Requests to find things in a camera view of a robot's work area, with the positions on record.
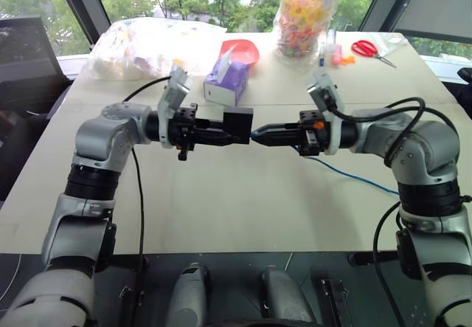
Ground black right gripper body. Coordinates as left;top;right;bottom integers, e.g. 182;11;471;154
298;109;328;157

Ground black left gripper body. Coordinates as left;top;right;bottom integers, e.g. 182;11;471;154
167;103;209;162

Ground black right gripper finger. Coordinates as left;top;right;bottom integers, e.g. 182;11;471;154
254;134;302;148
255;123;302;137

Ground small black box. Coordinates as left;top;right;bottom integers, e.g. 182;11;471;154
222;106;254;146

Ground blue Ethernet cable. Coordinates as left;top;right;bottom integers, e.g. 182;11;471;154
249;130;401;196

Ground purple tissue box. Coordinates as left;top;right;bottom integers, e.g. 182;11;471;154
203;45;251;108

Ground red plastic bowl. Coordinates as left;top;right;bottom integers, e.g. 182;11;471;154
221;38;261;66

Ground clear bag of white items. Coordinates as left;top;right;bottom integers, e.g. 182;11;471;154
80;17;227;82

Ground bagged jar of colourful candies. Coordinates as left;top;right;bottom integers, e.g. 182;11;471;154
274;0;339;66

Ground clear empty plastic bag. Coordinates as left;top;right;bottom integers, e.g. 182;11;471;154
375;32;411;58

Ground grey rounded robot leg shape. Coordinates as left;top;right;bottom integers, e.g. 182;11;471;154
260;266;316;327
172;262;209;327

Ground dark rounded object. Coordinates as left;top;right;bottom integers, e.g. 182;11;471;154
456;66;472;103

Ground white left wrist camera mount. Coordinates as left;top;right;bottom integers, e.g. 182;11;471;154
157;63;193;149

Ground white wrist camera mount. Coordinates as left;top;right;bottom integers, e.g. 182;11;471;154
157;63;193;149
306;69;342;156

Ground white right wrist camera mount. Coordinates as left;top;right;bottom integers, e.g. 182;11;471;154
306;69;342;156

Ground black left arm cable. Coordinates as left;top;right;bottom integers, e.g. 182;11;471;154
122;77;174;300

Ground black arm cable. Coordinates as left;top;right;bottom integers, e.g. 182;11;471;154
326;97;429;310
122;77;174;300

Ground red handled scissors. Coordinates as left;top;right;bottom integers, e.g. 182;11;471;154
350;39;398;69

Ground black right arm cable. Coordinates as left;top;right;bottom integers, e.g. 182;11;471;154
326;97;429;310

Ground black metal bracket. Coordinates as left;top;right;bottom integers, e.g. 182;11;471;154
319;278;350;327

